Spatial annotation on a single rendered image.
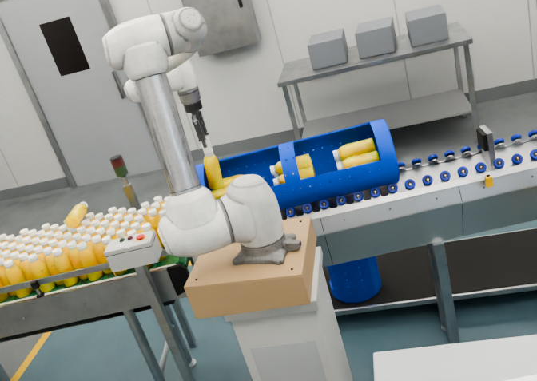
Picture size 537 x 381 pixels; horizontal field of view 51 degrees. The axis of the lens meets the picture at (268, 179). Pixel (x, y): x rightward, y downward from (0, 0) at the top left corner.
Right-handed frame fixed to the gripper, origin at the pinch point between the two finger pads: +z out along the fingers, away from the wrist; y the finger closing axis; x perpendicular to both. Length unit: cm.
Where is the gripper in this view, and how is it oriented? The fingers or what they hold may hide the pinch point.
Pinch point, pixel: (206, 144)
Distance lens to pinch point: 244.7
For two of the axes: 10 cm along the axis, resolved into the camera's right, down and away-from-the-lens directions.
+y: 0.1, -4.1, 9.1
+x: -9.6, 2.4, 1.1
